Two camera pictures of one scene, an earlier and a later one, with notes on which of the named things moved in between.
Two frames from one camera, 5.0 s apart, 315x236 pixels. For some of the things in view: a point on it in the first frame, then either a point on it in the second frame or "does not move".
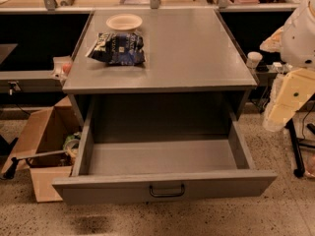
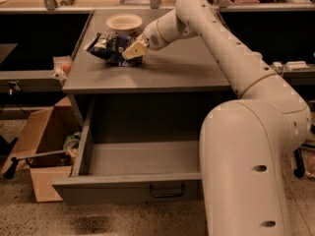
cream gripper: x=299 y=39 -> x=151 y=37
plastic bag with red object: x=62 y=66 does not move
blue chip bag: x=119 y=49 does not move
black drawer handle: x=165 y=195 does not move
